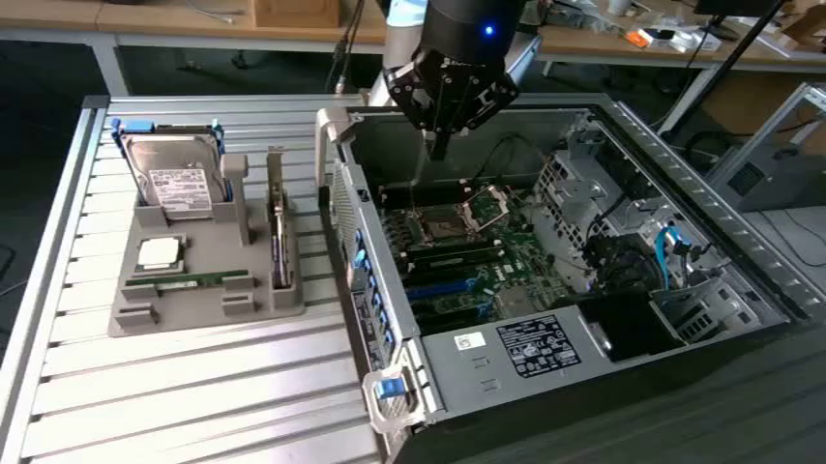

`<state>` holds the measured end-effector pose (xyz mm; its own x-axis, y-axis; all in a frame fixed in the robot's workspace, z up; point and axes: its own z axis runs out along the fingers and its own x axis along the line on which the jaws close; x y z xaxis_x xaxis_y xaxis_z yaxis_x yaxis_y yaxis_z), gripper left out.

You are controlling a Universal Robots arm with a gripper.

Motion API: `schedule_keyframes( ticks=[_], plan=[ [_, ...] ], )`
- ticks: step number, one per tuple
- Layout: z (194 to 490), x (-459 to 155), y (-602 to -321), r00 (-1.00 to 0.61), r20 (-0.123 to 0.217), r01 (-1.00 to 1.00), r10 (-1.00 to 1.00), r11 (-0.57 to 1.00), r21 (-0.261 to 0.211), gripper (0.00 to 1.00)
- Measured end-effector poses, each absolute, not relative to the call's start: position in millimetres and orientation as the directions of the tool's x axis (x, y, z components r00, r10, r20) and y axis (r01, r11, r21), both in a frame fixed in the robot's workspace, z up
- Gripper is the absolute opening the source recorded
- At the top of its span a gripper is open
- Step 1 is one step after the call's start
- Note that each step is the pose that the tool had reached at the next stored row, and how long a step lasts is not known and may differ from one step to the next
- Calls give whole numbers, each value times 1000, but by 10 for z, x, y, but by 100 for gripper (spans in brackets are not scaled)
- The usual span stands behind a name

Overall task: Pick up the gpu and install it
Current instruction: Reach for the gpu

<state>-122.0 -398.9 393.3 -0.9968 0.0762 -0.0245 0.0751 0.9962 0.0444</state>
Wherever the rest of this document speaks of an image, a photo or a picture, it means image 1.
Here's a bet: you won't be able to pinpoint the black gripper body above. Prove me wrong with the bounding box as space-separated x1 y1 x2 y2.
412 0 519 78

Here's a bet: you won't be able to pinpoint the graphics card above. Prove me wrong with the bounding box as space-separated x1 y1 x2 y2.
264 146 296 291

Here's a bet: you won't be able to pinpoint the grey metal drive cage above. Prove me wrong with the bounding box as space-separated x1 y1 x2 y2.
534 147 650 252

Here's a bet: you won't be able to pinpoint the closed cardboard box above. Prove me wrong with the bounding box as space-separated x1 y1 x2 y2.
251 0 342 29

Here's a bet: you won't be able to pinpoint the metal socket cover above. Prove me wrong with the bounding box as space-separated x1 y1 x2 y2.
459 185 519 229

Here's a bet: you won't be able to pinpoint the orange small box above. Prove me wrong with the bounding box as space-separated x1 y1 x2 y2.
622 26 678 50

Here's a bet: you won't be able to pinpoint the CPU socket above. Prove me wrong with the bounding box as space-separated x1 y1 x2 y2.
412 205 480 244

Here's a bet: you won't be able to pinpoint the black RAM slot bank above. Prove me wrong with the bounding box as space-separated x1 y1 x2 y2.
399 239 506 277

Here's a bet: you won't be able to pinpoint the white small box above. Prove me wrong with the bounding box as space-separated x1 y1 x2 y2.
666 27 726 55

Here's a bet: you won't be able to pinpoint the green motherboard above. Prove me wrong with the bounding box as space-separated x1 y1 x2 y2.
376 183 579 335

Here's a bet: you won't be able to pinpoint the cluttered wooden desk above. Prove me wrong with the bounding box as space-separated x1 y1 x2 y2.
534 0 826 142

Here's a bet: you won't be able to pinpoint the black monitor with stand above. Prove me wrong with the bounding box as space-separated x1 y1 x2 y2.
693 0 787 44

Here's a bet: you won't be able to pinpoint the hard disk blue carrier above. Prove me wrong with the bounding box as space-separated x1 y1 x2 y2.
109 118 234 221

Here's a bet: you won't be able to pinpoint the blue expansion slot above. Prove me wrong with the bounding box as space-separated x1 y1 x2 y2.
404 276 484 303

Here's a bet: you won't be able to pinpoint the black slanted pole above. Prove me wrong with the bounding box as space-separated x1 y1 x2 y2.
655 0 793 144

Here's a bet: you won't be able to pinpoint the grey chipset heatsink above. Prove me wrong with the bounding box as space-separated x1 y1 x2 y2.
491 286 538 316

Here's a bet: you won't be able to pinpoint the black expansion slot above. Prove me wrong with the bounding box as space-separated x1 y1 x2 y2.
411 304 484 331

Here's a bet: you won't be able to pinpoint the grey computer tower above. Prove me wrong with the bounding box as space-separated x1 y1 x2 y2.
705 141 826 215

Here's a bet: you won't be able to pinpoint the green RAM stick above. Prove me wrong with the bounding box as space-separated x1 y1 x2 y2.
124 270 252 292

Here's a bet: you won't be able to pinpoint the CPU chip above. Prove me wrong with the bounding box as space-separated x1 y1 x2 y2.
133 235 190 273

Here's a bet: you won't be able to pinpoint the open brown cardboard box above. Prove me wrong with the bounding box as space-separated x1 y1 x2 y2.
778 3 826 55

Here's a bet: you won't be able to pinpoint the grey parts rack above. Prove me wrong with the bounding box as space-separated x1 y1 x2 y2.
105 153 308 338

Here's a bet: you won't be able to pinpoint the grey metal disk bay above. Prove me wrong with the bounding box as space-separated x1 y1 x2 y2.
647 275 765 346

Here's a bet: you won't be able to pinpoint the wooden desk grey legs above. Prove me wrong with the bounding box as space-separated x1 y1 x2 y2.
0 0 388 98

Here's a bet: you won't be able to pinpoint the grey power supply unit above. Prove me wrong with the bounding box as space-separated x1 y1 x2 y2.
416 304 621 415

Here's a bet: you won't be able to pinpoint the blue case latch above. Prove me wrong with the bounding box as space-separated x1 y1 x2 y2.
374 378 407 401

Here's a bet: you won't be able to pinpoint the open PC case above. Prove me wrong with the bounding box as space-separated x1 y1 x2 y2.
314 94 826 464

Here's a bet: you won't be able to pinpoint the black looped wire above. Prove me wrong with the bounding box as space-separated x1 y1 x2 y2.
482 133 551 178

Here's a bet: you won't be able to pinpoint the black hanging cable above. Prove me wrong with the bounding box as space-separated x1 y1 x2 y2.
327 0 371 96

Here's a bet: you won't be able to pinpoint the thin grey cable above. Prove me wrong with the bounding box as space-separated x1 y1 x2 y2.
182 0 239 24

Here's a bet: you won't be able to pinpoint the black wire bundle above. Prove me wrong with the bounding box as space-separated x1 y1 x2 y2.
582 233 667 295

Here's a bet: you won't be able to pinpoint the blue wire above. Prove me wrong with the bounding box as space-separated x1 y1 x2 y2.
653 225 697 292

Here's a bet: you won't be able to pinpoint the aluminium profile frame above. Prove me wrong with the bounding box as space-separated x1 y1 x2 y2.
751 80 826 163

